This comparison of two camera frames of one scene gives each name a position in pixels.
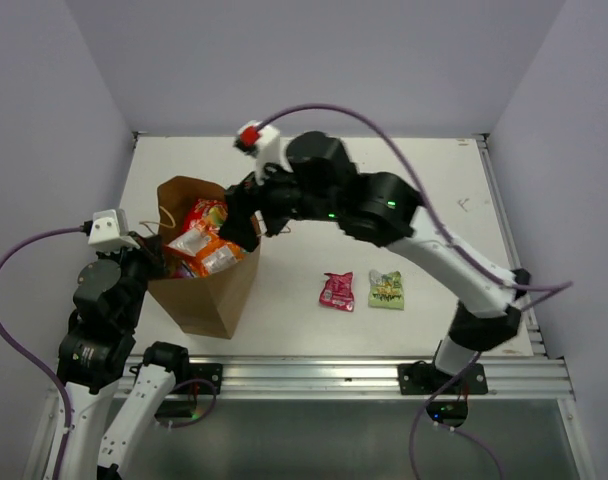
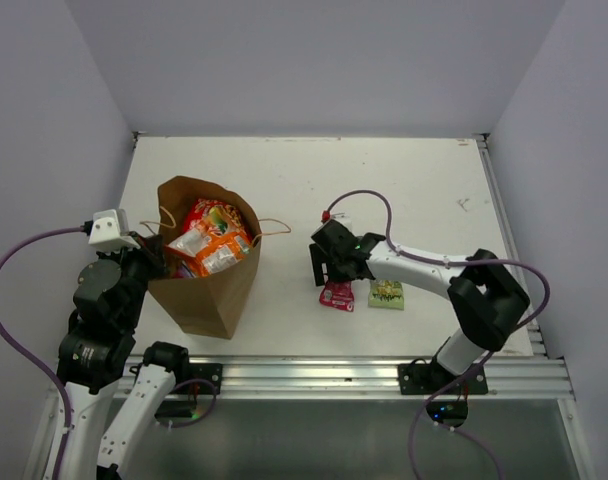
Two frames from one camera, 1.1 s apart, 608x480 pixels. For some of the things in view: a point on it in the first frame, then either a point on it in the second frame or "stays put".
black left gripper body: (143, 263) stays put
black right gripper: (237, 227) to (317, 256)
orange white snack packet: (205, 252) stays put
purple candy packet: (183, 272) stays put
